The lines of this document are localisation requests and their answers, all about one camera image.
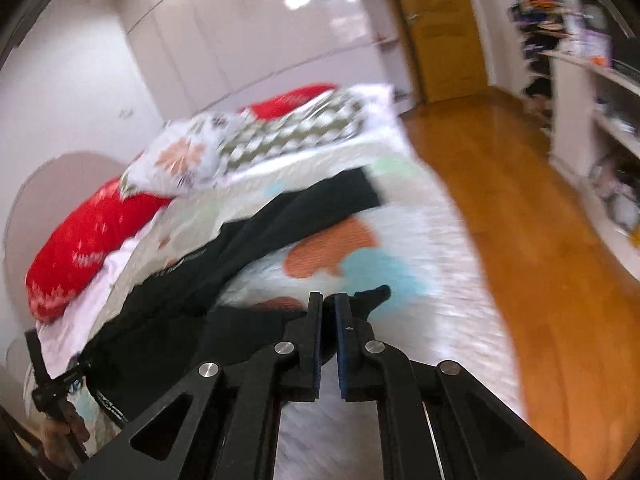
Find black pants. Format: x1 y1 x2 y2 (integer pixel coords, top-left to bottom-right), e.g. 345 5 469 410
78 168 382 428

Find left hand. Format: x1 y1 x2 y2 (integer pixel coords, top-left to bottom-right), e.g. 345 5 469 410
41 400 90 470

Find red pillow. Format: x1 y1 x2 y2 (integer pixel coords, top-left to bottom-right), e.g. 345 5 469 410
25 179 170 323

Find pink headboard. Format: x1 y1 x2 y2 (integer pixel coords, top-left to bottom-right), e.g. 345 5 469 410
3 150 129 311

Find heart patterned quilt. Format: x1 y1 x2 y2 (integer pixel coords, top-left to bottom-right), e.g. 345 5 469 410
22 138 526 480

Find floral white pillow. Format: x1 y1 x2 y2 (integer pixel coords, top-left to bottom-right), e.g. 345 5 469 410
119 112 247 198

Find grey white patterned pillow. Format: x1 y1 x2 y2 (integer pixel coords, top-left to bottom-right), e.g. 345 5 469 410
218 90 367 176

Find white shelf unit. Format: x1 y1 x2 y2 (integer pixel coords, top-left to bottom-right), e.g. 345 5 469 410
509 0 639 276

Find white wardrobe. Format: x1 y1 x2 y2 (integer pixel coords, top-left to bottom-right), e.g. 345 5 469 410
119 0 417 122

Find wooden door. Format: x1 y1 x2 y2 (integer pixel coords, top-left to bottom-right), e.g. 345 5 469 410
399 0 487 103

